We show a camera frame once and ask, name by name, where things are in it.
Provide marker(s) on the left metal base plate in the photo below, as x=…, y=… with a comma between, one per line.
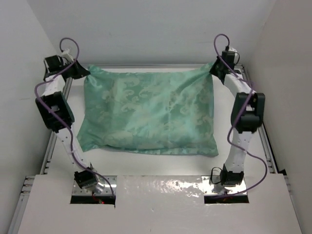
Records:
x=101, y=188

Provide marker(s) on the white front cover board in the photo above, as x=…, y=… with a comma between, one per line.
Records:
x=158, y=205

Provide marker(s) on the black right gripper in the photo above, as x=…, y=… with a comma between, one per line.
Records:
x=213, y=70

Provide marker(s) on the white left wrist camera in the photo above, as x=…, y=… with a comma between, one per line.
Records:
x=67, y=53

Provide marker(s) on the light blue green pillowcase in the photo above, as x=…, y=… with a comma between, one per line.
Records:
x=157, y=113

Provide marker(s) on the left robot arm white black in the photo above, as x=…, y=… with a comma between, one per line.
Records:
x=58, y=116

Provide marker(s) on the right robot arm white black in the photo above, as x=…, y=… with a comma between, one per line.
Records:
x=246, y=117

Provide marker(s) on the aluminium table frame rail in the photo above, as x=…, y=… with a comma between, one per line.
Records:
x=258, y=167

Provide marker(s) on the metal base plate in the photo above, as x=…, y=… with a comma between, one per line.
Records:
x=101, y=188
x=211, y=186

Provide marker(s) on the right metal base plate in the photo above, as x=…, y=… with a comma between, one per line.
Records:
x=211, y=186

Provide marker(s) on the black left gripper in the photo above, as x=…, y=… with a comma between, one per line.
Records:
x=79, y=71

